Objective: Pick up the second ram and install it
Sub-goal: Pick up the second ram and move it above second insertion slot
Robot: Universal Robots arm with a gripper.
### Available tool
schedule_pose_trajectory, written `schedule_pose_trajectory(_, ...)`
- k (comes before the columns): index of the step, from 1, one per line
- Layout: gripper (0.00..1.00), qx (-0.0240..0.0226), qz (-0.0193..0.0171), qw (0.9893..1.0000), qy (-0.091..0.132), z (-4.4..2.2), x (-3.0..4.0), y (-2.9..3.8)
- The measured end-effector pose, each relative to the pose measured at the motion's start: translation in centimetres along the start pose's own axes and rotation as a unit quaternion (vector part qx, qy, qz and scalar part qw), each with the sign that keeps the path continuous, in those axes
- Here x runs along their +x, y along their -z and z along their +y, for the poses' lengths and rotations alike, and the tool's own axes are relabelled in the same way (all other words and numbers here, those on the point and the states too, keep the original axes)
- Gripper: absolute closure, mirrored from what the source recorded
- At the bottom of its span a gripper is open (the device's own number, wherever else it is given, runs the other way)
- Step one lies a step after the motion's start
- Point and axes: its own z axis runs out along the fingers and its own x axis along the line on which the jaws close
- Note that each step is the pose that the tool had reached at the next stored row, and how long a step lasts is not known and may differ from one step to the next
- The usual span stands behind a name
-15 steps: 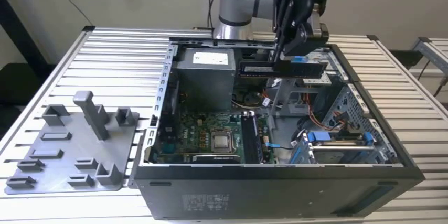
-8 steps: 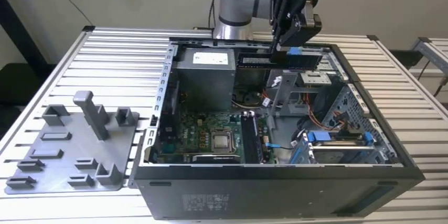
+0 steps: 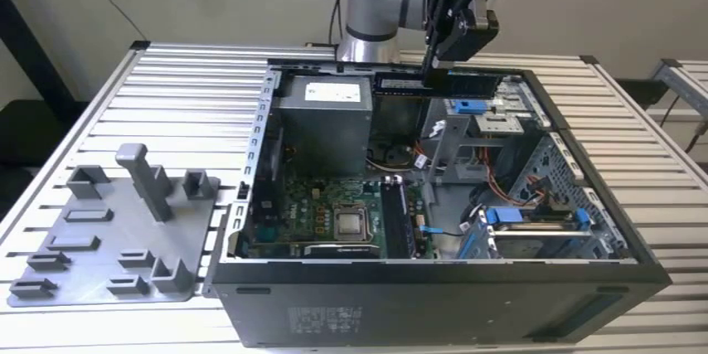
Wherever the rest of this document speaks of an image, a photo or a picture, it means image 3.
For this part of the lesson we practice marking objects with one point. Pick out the green motherboard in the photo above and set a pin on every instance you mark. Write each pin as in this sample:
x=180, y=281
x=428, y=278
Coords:
x=309, y=200

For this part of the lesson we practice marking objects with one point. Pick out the motherboard RAM slot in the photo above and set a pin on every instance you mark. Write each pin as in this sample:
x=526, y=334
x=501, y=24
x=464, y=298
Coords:
x=386, y=221
x=393, y=221
x=400, y=221

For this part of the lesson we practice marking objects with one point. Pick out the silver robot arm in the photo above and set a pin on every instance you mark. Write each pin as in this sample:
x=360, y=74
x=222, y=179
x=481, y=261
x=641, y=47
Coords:
x=376, y=6

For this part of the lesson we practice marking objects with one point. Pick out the grey power supply unit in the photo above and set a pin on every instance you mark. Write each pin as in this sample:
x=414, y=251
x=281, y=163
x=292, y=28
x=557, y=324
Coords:
x=320, y=138

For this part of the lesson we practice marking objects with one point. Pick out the black open PC case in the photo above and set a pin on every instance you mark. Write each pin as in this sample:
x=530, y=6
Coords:
x=386, y=308

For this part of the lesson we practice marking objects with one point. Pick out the round black case speaker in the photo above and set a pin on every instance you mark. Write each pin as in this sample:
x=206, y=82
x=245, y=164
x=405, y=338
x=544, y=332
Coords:
x=398, y=154

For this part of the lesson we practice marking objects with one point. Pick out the aluminium side table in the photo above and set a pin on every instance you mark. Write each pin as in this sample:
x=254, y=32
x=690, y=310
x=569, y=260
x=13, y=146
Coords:
x=685, y=80

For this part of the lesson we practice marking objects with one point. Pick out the hard disk in blue carrier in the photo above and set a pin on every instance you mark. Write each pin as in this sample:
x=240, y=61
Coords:
x=502, y=216

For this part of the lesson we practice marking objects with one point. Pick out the silver CPU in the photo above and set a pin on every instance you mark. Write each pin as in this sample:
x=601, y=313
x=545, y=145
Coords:
x=349, y=223

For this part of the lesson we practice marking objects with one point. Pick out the grey metal drive cage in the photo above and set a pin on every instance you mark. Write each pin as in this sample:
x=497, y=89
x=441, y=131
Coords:
x=456, y=151

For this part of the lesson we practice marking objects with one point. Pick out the black graphics card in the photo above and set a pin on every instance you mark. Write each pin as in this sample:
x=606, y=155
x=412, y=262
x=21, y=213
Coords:
x=340, y=250

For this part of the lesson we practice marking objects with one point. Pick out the blue drive latch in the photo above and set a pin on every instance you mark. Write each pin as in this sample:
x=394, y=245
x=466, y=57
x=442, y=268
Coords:
x=469, y=107

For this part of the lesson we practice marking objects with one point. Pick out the grey plastic parts rack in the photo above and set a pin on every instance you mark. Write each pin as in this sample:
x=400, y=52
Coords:
x=137, y=242

